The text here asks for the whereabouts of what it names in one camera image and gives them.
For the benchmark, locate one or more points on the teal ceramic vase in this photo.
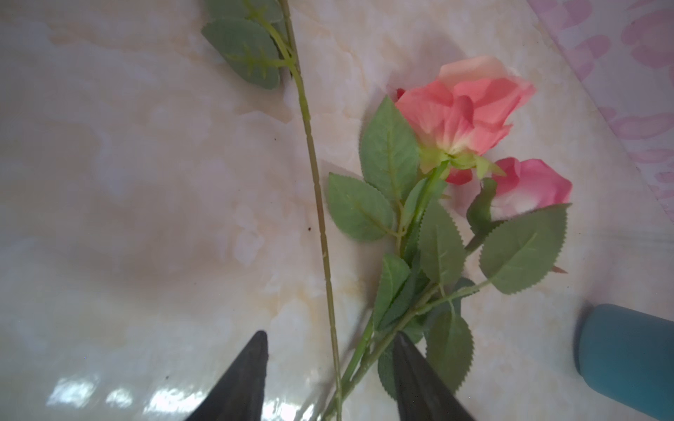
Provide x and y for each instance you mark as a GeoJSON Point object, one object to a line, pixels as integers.
{"type": "Point", "coordinates": [627, 356]}

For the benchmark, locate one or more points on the large coral rose stem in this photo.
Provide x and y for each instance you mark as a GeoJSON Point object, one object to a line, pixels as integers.
{"type": "Point", "coordinates": [457, 119]}

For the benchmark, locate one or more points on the blue rose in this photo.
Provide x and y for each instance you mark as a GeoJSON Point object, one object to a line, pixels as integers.
{"type": "Point", "coordinates": [257, 41]}

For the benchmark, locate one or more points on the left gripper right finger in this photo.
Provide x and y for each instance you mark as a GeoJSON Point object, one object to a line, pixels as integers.
{"type": "Point", "coordinates": [421, 394]}

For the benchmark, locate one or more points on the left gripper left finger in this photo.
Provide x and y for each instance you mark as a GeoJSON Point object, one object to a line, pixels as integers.
{"type": "Point", "coordinates": [239, 393]}

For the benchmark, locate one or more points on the hot pink rose stem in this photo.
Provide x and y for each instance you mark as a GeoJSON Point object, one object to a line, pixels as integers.
{"type": "Point", "coordinates": [518, 221]}

